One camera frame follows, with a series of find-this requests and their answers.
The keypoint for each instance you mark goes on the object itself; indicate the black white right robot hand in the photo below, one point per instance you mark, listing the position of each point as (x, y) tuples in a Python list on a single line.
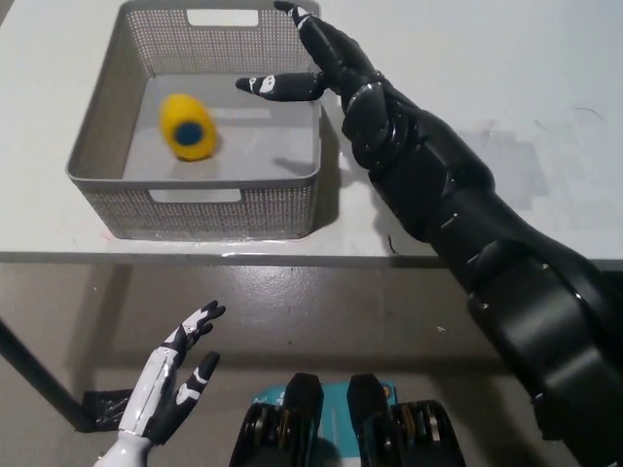
[(370, 117)]

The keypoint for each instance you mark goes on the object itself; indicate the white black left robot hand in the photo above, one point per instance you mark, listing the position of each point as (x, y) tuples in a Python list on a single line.
[(163, 389)]

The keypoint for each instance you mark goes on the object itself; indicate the yellow duck toy blue spot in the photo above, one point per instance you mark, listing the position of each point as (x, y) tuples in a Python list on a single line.
[(190, 114)]

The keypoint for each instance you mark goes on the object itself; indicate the black floor tape patch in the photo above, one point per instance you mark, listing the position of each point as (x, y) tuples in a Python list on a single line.
[(104, 411)]

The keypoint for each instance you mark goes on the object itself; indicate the black table leg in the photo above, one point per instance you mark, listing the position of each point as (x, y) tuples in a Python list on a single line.
[(44, 374)]

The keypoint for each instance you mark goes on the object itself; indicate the grey perforated plastic basket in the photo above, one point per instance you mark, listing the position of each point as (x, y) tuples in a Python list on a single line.
[(219, 209)]

